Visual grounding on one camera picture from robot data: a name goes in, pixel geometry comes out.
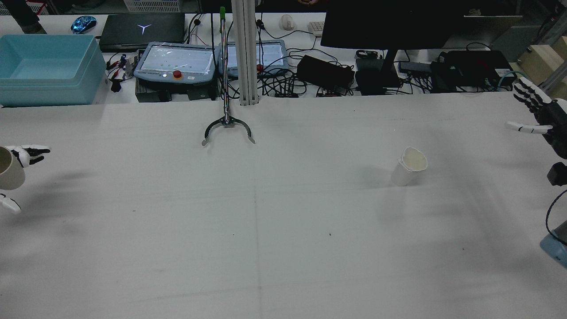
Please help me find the black power brick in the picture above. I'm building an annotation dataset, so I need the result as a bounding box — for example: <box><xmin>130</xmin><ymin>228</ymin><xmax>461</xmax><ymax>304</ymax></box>
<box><xmin>295</xmin><ymin>54</ymin><xmax>355</xmax><ymax>89</ymax></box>

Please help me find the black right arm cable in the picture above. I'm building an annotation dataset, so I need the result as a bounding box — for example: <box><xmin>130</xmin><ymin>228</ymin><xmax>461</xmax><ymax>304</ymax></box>
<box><xmin>545</xmin><ymin>189</ymin><xmax>567</xmax><ymax>245</ymax></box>

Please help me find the black electronics box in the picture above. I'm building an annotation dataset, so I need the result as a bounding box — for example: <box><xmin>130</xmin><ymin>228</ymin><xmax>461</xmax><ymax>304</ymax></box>
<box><xmin>431</xmin><ymin>50</ymin><xmax>517</xmax><ymax>93</ymax></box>

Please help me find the grey teach pendant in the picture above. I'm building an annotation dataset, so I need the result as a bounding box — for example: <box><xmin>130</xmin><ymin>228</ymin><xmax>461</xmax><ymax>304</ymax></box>
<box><xmin>220</xmin><ymin>39</ymin><xmax>289</xmax><ymax>77</ymax></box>

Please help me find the teach pendant with red button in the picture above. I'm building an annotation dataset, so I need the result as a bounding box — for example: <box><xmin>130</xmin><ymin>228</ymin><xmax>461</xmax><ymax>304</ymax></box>
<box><xmin>133</xmin><ymin>42</ymin><xmax>219</xmax><ymax>86</ymax></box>

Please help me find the white ragged-rim plastic cup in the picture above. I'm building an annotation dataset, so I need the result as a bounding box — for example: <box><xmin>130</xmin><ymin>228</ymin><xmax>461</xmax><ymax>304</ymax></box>
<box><xmin>390</xmin><ymin>146</ymin><xmax>429</xmax><ymax>187</ymax></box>

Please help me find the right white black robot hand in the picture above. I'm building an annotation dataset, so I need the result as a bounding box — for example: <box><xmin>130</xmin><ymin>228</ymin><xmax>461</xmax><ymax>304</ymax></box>
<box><xmin>505</xmin><ymin>76</ymin><xmax>567</xmax><ymax>160</ymax></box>

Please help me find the blue computer mouse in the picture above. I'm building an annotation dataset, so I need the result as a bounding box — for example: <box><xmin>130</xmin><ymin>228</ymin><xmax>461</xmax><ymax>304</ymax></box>
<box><xmin>70</xmin><ymin>15</ymin><xmax>97</xmax><ymax>35</ymax></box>

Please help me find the white plastic basket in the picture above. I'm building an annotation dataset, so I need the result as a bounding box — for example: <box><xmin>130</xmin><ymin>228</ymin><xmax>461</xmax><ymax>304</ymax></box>
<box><xmin>123</xmin><ymin>0</ymin><xmax>183</xmax><ymax>13</ymax></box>

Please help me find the black computer monitor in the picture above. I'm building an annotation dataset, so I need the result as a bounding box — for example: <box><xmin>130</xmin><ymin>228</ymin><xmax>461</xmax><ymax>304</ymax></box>
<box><xmin>319</xmin><ymin>0</ymin><xmax>466</xmax><ymax>87</ymax></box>

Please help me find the black laptop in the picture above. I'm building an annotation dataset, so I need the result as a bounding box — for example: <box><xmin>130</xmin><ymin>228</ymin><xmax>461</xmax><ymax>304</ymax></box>
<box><xmin>99</xmin><ymin>13</ymin><xmax>186</xmax><ymax>53</ymax></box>

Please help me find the blue plastic box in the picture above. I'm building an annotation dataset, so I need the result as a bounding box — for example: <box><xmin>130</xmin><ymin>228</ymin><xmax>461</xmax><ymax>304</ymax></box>
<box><xmin>0</xmin><ymin>34</ymin><xmax>107</xmax><ymax>107</ymax></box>

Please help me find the metal reacher claw tool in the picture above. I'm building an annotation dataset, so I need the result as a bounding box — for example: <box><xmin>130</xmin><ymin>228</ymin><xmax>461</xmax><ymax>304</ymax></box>
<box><xmin>201</xmin><ymin>6</ymin><xmax>257</xmax><ymax>146</ymax></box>

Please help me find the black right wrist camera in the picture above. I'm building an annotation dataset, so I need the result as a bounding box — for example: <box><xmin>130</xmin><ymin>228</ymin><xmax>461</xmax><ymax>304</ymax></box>
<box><xmin>547</xmin><ymin>162</ymin><xmax>567</xmax><ymax>187</ymax></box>

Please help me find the beige smooth paper cup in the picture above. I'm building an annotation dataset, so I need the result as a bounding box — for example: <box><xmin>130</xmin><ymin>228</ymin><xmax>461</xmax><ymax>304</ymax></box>
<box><xmin>0</xmin><ymin>146</ymin><xmax>27</xmax><ymax>191</ymax></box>

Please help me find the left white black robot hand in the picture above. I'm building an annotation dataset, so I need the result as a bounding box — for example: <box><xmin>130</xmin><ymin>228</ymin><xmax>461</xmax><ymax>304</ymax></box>
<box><xmin>0</xmin><ymin>144</ymin><xmax>51</xmax><ymax>215</ymax></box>

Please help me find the aluminium profile post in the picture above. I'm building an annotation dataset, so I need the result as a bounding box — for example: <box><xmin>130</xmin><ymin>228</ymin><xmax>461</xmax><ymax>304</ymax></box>
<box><xmin>231</xmin><ymin>0</ymin><xmax>260</xmax><ymax>106</ymax></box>

